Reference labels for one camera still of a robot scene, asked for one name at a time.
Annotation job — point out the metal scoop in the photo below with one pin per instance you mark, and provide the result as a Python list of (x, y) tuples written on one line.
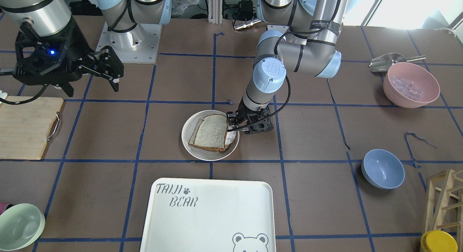
[(384, 62)]

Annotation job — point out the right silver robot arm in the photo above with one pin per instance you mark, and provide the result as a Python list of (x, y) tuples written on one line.
[(51, 16)]

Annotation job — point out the bread slice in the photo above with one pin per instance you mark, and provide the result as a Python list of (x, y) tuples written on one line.
[(192, 138), (211, 132)]

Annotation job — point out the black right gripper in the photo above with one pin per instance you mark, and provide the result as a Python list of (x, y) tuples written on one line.
[(80, 46)]

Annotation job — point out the cream rectangular bear tray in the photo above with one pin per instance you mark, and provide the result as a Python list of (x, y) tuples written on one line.
[(206, 215)]

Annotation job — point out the bread slice on plate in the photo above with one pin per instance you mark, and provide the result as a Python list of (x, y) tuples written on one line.
[(192, 138)]

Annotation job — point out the yellow cup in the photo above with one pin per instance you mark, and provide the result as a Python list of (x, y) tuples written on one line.
[(438, 241)]

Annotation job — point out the fried egg toy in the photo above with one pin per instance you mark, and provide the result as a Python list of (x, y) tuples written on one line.
[(229, 138)]

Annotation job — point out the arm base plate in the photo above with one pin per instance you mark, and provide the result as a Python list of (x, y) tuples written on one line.
[(139, 46)]

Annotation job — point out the pink cloth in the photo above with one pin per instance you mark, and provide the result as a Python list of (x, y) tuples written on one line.
[(4, 206)]

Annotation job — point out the pink bowl with ice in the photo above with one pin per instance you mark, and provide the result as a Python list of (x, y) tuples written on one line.
[(410, 86)]

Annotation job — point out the wooden peg rack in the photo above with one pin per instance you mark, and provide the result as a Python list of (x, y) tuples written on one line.
[(444, 193)]

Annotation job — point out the blue bowl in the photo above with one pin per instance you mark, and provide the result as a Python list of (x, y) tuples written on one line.
[(382, 169)]

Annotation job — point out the wooden cutting board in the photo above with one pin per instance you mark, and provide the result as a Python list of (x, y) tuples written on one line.
[(26, 129)]

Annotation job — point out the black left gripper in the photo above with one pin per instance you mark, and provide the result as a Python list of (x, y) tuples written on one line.
[(245, 114)]

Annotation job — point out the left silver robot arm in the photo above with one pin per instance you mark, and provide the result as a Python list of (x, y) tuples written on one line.
[(308, 47)]

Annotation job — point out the aluminium frame post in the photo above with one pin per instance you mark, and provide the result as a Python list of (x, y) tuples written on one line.
[(215, 11)]

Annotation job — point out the green bowl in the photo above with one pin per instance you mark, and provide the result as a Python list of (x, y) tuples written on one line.
[(20, 226)]

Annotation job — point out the cream round plate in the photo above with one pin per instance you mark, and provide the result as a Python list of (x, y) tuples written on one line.
[(204, 155)]

